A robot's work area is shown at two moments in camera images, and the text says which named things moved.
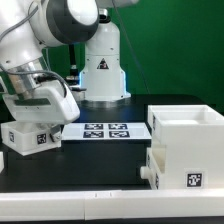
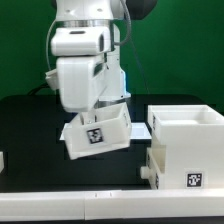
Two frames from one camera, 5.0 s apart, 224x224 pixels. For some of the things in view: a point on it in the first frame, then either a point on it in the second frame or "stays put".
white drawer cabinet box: (193, 136) stays put
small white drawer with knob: (28, 137) -> (110, 132)
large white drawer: (156, 160) stays put
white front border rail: (116, 204) stays put
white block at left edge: (1, 161) stays put
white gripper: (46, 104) -> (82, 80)
